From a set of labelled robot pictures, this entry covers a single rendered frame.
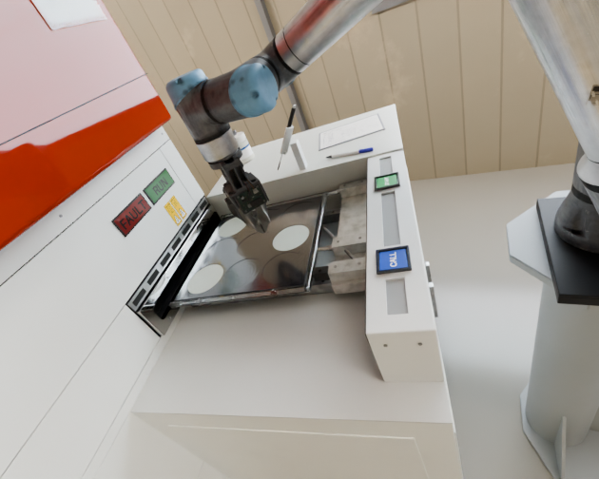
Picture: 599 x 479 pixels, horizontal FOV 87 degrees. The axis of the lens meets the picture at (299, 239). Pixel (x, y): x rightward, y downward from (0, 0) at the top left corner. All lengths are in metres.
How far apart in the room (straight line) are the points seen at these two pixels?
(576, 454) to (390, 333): 1.04
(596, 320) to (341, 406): 0.54
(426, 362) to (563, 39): 0.42
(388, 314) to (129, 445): 0.61
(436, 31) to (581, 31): 1.83
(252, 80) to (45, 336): 0.55
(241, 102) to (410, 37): 1.79
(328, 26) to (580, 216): 0.53
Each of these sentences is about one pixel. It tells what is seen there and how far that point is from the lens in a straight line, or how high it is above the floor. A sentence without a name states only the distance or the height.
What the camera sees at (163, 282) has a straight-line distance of 0.87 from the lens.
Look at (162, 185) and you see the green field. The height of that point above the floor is 1.10.
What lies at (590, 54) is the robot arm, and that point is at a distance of 0.45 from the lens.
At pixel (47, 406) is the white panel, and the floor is 0.98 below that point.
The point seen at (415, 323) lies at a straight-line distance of 0.48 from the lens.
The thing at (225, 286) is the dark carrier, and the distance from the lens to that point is 0.78.
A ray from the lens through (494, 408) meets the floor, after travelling 1.47.
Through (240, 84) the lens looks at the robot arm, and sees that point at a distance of 0.55.
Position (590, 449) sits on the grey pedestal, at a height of 0.02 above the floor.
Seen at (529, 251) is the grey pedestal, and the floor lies 0.82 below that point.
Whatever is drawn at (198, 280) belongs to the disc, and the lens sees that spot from 0.85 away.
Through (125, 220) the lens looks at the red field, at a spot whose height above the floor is 1.10.
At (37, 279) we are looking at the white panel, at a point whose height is 1.14.
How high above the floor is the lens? 1.35
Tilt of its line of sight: 35 degrees down
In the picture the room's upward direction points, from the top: 25 degrees counter-clockwise
